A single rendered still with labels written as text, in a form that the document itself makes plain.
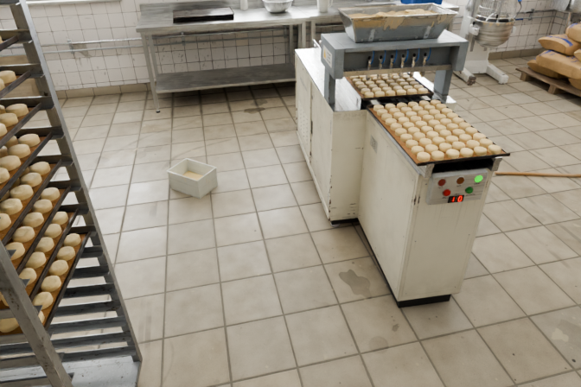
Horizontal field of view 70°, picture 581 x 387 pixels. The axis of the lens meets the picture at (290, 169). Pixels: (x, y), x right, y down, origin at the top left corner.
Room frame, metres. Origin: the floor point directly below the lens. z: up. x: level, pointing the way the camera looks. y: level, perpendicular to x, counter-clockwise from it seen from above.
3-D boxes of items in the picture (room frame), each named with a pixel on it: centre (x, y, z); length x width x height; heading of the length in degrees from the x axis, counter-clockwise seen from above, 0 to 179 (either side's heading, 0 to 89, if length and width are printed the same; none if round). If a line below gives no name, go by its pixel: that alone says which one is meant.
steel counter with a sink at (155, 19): (4.75, -0.15, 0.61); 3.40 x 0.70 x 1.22; 102
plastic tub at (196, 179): (2.64, 0.74, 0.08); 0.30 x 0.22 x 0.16; 60
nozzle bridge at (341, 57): (2.30, -0.57, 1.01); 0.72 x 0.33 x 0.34; 98
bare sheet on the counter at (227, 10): (4.51, 0.87, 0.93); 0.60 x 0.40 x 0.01; 103
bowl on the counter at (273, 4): (4.72, 0.10, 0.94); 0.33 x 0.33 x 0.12
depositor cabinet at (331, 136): (2.77, -0.50, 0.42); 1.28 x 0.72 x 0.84; 8
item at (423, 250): (1.80, -0.64, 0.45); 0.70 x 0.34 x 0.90; 8
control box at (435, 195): (1.44, -0.69, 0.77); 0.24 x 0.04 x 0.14; 98
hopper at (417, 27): (2.30, -0.57, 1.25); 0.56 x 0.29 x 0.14; 98
